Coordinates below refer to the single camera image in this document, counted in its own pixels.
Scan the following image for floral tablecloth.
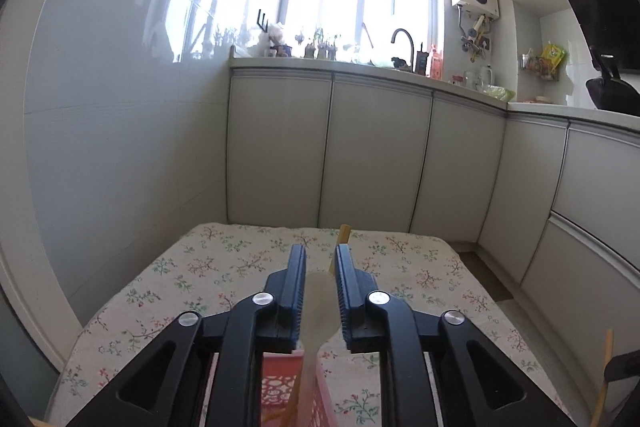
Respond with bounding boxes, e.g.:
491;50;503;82
48;222;562;426

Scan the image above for dark kitchen faucet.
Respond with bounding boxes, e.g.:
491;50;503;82
390;27;417;68

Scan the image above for pink perforated utensil holder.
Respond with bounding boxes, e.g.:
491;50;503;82
259;348;336;427

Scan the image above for black frying pan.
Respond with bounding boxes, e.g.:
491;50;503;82
586;46;640;117

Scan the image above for red bottle on counter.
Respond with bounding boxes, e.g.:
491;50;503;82
428;44;444;80

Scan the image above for white lower cabinets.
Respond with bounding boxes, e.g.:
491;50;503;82
226;66;640;408

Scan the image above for wooden chopstick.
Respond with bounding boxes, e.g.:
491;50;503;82
329;225;352;277
589;328;615;427

